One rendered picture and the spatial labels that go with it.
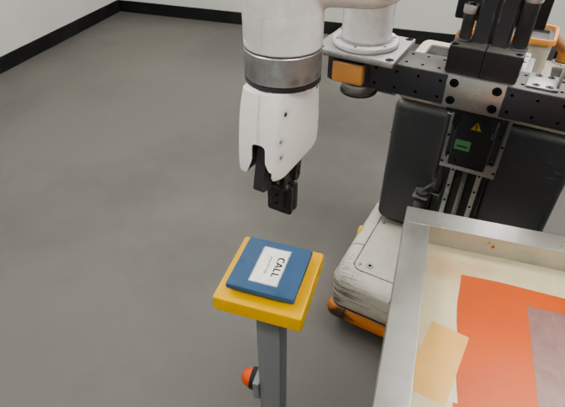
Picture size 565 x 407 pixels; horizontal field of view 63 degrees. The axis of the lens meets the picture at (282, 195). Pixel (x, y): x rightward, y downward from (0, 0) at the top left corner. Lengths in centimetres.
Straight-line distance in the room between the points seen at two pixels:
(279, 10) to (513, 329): 49
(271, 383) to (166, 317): 104
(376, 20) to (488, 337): 55
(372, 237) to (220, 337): 67
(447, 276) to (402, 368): 20
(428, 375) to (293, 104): 36
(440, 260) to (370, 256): 94
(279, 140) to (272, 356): 46
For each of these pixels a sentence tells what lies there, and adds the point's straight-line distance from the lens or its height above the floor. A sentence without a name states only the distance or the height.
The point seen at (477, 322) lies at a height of 95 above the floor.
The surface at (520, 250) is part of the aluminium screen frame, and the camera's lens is 77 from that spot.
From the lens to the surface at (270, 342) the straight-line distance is 78.
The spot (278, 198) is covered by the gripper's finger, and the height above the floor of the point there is 113.
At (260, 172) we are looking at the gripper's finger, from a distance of 48.
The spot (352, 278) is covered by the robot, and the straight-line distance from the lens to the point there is 160.
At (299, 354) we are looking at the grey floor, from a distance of 174.
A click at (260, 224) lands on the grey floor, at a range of 218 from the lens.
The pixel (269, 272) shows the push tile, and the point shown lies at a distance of 66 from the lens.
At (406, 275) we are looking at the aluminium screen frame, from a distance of 65.
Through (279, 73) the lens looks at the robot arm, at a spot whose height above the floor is 129.
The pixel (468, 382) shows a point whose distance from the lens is 62.
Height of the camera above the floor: 146
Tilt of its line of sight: 39 degrees down
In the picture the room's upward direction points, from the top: straight up
